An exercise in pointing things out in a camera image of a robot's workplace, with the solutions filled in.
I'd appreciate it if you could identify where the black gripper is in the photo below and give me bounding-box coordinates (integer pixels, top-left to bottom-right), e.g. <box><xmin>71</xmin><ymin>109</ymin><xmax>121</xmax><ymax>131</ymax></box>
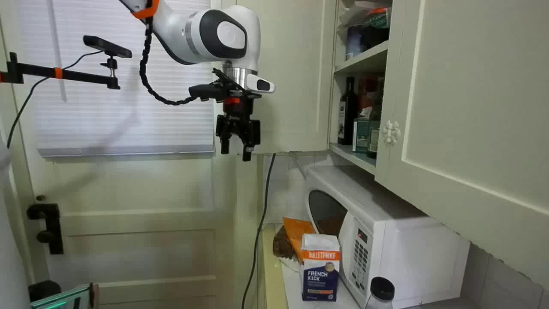
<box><xmin>215</xmin><ymin>95</ymin><xmax>265</xmax><ymax>164</ymax></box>

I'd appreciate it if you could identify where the white blue orange box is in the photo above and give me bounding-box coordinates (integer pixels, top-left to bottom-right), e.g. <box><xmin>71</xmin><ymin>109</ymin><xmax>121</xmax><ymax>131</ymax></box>
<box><xmin>299</xmin><ymin>232</ymin><xmax>344</xmax><ymax>305</ymax></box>

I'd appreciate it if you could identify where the red brown package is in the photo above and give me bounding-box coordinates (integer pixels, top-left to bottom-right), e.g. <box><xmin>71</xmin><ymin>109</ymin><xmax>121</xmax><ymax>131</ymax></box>
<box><xmin>359</xmin><ymin>75</ymin><xmax>387</xmax><ymax>124</ymax></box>

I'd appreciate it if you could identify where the closed cream cupboard door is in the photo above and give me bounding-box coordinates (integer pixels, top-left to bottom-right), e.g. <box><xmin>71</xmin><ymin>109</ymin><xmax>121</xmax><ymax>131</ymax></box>
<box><xmin>373</xmin><ymin>0</ymin><xmax>549</xmax><ymax>291</ymax></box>

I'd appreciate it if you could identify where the clear glass door knob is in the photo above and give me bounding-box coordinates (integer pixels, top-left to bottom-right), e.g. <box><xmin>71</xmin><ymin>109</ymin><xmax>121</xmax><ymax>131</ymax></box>
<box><xmin>383</xmin><ymin>119</ymin><xmax>404</xmax><ymax>147</ymax></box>

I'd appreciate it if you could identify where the thin black camera cable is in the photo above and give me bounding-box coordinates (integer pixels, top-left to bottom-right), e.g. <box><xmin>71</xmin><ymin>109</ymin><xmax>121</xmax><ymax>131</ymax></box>
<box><xmin>6</xmin><ymin>50</ymin><xmax>107</xmax><ymax>152</ymax></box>

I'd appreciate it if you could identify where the white window blind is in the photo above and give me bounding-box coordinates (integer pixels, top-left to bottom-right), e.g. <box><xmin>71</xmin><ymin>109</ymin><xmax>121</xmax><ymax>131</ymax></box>
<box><xmin>14</xmin><ymin>0</ymin><xmax>219</xmax><ymax>160</ymax></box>

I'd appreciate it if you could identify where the teal and white small box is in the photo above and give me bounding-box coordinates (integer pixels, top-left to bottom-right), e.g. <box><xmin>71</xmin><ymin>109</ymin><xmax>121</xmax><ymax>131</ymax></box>
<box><xmin>352</xmin><ymin>117</ymin><xmax>378</xmax><ymax>155</ymax></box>

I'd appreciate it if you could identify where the open cream cupboard door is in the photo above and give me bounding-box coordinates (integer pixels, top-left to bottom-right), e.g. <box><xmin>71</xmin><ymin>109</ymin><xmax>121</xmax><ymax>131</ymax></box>
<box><xmin>222</xmin><ymin>0</ymin><xmax>339</xmax><ymax>159</ymax></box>

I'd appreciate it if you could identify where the black power cable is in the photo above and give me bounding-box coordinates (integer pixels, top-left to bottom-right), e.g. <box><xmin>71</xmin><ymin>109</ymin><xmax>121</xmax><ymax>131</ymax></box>
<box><xmin>241</xmin><ymin>152</ymin><xmax>279</xmax><ymax>309</ymax></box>

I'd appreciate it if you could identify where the white panelled door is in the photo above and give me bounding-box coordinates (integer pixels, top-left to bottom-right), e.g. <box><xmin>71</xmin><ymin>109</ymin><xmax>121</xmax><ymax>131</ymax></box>
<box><xmin>0</xmin><ymin>0</ymin><xmax>237</xmax><ymax>309</ymax></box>

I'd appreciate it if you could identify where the orange strap on arm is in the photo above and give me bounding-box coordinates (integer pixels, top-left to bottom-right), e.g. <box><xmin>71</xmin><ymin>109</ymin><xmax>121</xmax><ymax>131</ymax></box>
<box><xmin>133</xmin><ymin>0</ymin><xmax>164</xmax><ymax>25</ymax></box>

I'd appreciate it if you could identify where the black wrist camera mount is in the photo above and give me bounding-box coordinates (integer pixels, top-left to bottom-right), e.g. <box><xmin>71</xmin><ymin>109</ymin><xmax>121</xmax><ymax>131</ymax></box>
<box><xmin>188</xmin><ymin>68</ymin><xmax>277</xmax><ymax>105</ymax></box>

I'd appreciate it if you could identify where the clear blind wand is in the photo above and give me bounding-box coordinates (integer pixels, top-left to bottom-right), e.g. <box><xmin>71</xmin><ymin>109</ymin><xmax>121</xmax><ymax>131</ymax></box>
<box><xmin>47</xmin><ymin>0</ymin><xmax>69</xmax><ymax>105</ymax></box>

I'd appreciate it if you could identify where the dark glass bottle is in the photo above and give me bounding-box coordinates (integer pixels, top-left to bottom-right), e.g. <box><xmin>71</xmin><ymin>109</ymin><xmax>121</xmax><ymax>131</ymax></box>
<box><xmin>337</xmin><ymin>76</ymin><xmax>363</xmax><ymax>148</ymax></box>

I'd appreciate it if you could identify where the teal plastic object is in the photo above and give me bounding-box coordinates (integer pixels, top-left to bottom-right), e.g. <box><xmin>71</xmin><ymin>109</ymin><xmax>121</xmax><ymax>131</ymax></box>
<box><xmin>30</xmin><ymin>284</ymin><xmax>95</xmax><ymax>309</ymax></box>

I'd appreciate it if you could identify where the cream cupboard frame with shelves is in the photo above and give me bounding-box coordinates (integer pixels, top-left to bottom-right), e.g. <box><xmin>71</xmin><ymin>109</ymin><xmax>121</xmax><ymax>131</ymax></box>
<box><xmin>327</xmin><ymin>0</ymin><xmax>399</xmax><ymax>178</ymax></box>

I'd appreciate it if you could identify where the black camera on boom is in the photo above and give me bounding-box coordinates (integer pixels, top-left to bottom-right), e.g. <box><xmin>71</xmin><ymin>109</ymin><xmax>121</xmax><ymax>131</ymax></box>
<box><xmin>81</xmin><ymin>35</ymin><xmax>135</xmax><ymax>61</ymax></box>

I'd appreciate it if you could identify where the orange snack bag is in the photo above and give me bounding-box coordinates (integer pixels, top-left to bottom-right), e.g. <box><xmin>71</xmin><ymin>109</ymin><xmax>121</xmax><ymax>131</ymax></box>
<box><xmin>273</xmin><ymin>217</ymin><xmax>320</xmax><ymax>265</ymax></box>

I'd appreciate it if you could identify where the black boom bar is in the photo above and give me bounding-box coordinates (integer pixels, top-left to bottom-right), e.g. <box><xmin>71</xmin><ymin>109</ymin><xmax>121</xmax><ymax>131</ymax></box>
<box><xmin>0</xmin><ymin>50</ymin><xmax>124</xmax><ymax>92</ymax></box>

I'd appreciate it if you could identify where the white microwave oven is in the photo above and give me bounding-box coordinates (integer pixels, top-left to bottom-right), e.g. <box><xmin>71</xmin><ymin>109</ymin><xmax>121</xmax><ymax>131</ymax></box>
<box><xmin>301</xmin><ymin>164</ymin><xmax>473</xmax><ymax>309</ymax></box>

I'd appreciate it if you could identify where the small black round object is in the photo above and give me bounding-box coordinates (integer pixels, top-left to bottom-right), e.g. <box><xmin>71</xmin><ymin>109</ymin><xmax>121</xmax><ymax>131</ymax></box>
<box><xmin>26</xmin><ymin>279</ymin><xmax>64</xmax><ymax>305</ymax></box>

